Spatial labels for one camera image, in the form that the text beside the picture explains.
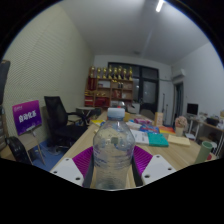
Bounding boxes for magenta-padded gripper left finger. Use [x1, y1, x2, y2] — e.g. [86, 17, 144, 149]
[49, 145, 97, 190]

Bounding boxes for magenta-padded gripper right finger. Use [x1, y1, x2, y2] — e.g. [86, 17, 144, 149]
[130, 145, 177, 188]

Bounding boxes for clear plastic water bottle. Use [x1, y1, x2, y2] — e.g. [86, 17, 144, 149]
[92, 107, 137, 191]

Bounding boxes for teal book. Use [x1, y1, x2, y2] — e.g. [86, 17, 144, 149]
[147, 132, 170, 148]

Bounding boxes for white book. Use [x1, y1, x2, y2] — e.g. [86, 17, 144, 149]
[130, 129, 150, 145]

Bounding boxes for beige notebook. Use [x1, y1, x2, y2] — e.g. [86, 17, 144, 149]
[167, 134, 191, 147]

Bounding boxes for blue book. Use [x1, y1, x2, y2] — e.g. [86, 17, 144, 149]
[139, 124, 160, 134]

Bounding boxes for orange and yellow book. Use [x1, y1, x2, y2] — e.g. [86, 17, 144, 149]
[158, 125, 176, 135]

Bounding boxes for pink box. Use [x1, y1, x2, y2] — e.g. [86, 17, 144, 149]
[133, 117, 153, 126]

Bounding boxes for orange standing card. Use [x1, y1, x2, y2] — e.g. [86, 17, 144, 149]
[153, 111, 165, 127]

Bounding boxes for pink flowers in white pot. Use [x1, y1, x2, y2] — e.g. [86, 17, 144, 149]
[174, 115, 189, 137]

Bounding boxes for grey office chair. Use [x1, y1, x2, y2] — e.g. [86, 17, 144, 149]
[139, 108, 155, 121]

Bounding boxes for black office chair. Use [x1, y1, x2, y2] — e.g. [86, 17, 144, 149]
[43, 95, 88, 148]

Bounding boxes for purple sign on stand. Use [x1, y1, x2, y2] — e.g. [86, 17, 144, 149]
[11, 99, 46, 166]

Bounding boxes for black computer monitor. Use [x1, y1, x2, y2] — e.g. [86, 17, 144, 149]
[186, 102, 200, 116]

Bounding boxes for long white-legged desk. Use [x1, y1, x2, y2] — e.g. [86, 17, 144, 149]
[186, 113, 224, 158]

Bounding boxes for black-framed glass door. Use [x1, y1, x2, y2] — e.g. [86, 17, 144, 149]
[107, 61, 160, 114]

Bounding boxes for wooden shelf unit with trophies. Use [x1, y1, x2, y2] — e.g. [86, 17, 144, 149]
[84, 65, 135, 108]

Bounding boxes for long ceiling light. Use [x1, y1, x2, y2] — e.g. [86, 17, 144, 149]
[155, 0, 165, 13]

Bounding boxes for white wall air conditioner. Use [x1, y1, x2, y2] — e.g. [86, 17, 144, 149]
[171, 68, 187, 81]

